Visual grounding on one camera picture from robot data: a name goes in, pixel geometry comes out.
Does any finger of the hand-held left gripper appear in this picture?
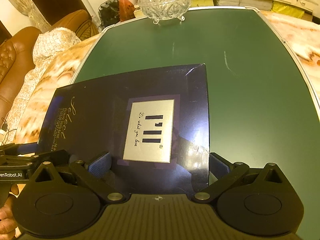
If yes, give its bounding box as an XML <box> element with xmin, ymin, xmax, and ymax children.
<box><xmin>0</xmin><ymin>142</ymin><xmax>38</xmax><ymax>156</ymax></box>

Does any black cable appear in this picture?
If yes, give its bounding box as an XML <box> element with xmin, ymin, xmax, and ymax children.
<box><xmin>0</xmin><ymin>117</ymin><xmax>18</xmax><ymax>143</ymax></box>

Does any black mesh bin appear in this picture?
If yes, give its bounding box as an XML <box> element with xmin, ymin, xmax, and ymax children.
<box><xmin>98</xmin><ymin>0</ymin><xmax>123</xmax><ymax>28</ymax></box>

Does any crystal candy dish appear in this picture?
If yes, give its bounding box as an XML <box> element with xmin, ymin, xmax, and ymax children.
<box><xmin>138</xmin><ymin>0</ymin><xmax>192</xmax><ymax>25</ymax></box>

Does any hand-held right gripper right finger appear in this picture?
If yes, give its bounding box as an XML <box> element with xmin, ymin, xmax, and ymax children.
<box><xmin>191</xmin><ymin>152</ymin><xmax>285</xmax><ymax>204</ymax></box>

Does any white lace sofa cover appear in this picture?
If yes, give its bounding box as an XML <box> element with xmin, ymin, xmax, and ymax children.
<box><xmin>7</xmin><ymin>29</ymin><xmax>82</xmax><ymax>135</ymax></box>

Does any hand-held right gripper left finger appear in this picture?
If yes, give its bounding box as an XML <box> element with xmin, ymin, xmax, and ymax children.
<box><xmin>34</xmin><ymin>152</ymin><xmax>127</xmax><ymax>204</ymax></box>

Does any dark blue box lid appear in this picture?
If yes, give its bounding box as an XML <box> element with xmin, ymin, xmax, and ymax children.
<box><xmin>37</xmin><ymin>63</ymin><xmax>211</xmax><ymax>195</ymax></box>

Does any orange plastic bag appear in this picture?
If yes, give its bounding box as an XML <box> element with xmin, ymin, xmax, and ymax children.
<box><xmin>118</xmin><ymin>0</ymin><xmax>134</xmax><ymax>19</ymax></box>

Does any brown leather sofa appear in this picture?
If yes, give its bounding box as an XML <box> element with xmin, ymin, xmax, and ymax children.
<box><xmin>0</xmin><ymin>9</ymin><xmax>99</xmax><ymax>110</ymax></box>

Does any golden curtain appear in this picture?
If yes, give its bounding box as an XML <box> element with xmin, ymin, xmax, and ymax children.
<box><xmin>5</xmin><ymin>0</ymin><xmax>52</xmax><ymax>33</ymax></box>

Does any person's left hand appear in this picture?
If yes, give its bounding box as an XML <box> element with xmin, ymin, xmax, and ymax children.
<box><xmin>0</xmin><ymin>185</ymin><xmax>24</xmax><ymax>240</ymax></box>

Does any green board silver frame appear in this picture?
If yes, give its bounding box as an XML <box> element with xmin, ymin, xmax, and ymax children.
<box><xmin>70</xmin><ymin>6</ymin><xmax>320</xmax><ymax>170</ymax></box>

